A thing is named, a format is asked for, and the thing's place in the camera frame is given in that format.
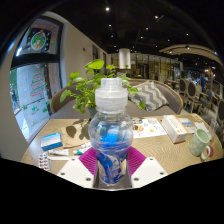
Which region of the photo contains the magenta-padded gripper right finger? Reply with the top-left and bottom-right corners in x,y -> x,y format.
127,146 -> 168,189

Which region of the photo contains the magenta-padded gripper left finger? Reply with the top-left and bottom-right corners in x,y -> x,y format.
57,147 -> 98,189

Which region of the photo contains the clear blue-labelled water bottle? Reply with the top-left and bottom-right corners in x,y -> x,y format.
88,77 -> 135,186

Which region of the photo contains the teal-capped tube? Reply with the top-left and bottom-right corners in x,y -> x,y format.
73,143 -> 92,156

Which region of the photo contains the white tube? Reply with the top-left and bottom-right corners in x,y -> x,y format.
49,148 -> 70,157

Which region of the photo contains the pill blister pack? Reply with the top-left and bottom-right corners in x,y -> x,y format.
38,152 -> 51,171

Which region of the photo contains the brown paper bag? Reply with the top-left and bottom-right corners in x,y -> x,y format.
60,120 -> 92,148

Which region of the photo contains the blue and white carton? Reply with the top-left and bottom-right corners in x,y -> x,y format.
40,132 -> 64,152

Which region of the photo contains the white printed brochure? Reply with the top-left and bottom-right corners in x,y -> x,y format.
132,118 -> 168,139

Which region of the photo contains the light green mug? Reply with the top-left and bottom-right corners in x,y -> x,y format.
188,128 -> 212,158

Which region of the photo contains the small blue white packet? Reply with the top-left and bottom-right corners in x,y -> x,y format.
178,117 -> 194,128

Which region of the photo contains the flat round red coaster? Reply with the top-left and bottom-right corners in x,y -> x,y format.
200,144 -> 214,162

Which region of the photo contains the white paper sheet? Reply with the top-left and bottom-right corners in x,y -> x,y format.
194,121 -> 209,133

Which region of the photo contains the yellow card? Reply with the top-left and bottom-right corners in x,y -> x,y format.
190,113 -> 203,122

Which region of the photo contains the grey white chevron cushion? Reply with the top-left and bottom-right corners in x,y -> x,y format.
128,80 -> 170,112

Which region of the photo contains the curved grey sofa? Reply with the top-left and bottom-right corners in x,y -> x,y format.
49,78 -> 184,120

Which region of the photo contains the green potted plant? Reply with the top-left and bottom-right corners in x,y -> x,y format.
59,58 -> 147,118

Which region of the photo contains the group of dining chairs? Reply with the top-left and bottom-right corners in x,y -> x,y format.
178,77 -> 224,128

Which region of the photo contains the person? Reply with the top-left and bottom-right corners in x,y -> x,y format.
200,73 -> 208,94

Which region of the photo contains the group of ceiling lights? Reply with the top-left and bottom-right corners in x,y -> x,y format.
104,6 -> 221,56

